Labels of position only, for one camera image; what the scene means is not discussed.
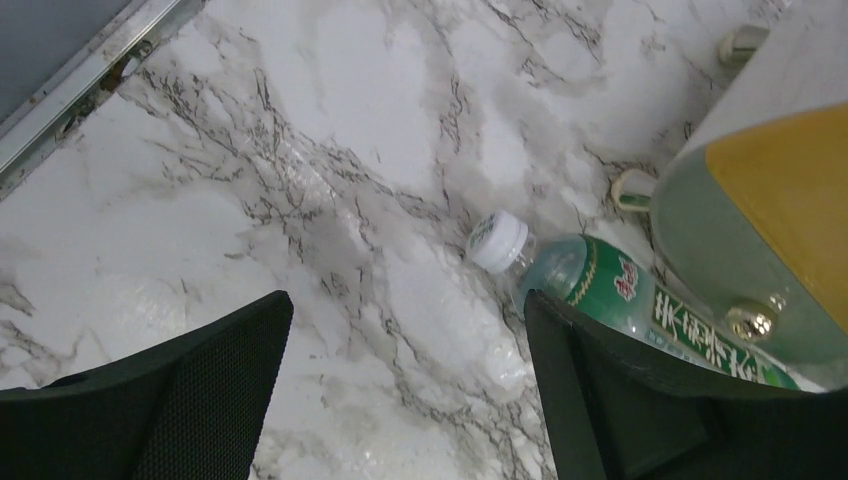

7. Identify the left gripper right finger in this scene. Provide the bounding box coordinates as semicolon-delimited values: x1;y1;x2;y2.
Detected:
524;291;847;479

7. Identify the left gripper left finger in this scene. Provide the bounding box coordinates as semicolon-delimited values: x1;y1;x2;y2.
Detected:
1;290;294;479

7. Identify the green tinted plastic bottle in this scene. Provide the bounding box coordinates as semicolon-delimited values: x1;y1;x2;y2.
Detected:
466;210;799;390

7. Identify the cream and orange cylinder box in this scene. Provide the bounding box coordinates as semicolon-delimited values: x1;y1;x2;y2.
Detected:
611;1;847;390

